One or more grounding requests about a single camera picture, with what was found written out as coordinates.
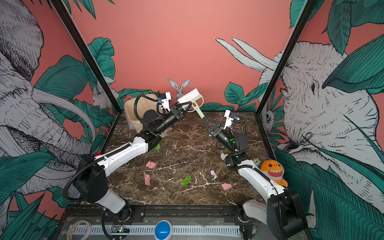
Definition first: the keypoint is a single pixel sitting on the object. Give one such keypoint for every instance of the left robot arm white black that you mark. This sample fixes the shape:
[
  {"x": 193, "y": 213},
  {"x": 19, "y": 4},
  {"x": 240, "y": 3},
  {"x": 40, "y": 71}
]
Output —
[{"x": 91, "y": 176}]

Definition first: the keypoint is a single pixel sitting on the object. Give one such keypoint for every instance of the green paper scrap centre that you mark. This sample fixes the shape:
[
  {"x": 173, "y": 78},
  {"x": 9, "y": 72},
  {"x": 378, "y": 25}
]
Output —
[{"x": 186, "y": 180}]

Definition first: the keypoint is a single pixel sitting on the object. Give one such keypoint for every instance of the pink paper scrap upper left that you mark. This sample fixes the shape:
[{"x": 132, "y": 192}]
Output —
[{"x": 151, "y": 165}]

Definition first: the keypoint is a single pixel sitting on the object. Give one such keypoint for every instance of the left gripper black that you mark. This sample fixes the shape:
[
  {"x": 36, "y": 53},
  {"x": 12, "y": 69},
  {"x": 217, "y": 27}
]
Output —
[{"x": 175, "y": 109}]

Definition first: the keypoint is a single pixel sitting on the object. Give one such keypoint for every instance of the white paper scrap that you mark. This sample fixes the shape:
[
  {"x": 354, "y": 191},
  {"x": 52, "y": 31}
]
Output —
[
  {"x": 214, "y": 175},
  {"x": 223, "y": 156}
]

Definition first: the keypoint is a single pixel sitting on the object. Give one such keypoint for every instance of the blue round button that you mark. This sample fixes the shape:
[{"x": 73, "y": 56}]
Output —
[{"x": 163, "y": 230}]

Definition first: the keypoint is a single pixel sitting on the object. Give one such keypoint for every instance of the orange plush toy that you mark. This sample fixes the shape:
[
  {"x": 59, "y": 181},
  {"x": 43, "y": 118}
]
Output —
[{"x": 275, "y": 171}]

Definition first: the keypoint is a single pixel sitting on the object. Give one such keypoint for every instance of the white slotted cable duct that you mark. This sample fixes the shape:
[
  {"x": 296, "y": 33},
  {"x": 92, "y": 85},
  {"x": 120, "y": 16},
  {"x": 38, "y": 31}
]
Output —
[{"x": 179, "y": 230}]

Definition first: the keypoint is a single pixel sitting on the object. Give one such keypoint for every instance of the green paper scrap near bin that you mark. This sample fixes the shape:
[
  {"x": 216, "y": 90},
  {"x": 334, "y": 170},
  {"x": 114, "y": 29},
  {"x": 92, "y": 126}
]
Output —
[{"x": 156, "y": 148}]

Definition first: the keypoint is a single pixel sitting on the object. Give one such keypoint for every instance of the light green hand brush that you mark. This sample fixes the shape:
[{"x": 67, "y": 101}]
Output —
[{"x": 196, "y": 100}]

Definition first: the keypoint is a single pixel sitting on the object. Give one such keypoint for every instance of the pink paper scrap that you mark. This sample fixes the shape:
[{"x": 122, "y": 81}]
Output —
[
  {"x": 151, "y": 165},
  {"x": 147, "y": 178},
  {"x": 226, "y": 186}
]

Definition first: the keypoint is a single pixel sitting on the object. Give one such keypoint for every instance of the white paper scrap right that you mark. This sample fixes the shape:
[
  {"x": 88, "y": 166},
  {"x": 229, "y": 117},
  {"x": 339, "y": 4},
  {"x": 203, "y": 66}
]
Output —
[{"x": 223, "y": 156}]

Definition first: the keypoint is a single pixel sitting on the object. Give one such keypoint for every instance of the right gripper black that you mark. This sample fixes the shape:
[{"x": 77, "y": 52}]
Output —
[{"x": 219, "y": 133}]

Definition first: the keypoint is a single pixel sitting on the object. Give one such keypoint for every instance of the pink paper scrap lower left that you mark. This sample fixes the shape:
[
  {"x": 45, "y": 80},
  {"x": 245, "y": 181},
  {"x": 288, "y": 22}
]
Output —
[{"x": 147, "y": 178}]

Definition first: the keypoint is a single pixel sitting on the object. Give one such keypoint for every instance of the white paper scrap centre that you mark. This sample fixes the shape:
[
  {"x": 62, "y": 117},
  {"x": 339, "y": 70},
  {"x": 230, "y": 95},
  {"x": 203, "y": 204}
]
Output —
[{"x": 214, "y": 175}]

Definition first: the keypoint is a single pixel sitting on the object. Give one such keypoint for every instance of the cream trash bin with bag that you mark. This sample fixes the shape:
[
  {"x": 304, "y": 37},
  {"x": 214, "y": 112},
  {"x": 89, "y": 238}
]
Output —
[{"x": 142, "y": 106}]

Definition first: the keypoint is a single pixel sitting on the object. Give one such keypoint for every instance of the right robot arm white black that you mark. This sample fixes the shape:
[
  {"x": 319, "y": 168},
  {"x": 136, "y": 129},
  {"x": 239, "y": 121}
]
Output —
[{"x": 282, "y": 211}]

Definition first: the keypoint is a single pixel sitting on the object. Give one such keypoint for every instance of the pink paper scrap right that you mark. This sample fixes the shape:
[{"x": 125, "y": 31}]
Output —
[{"x": 226, "y": 186}]

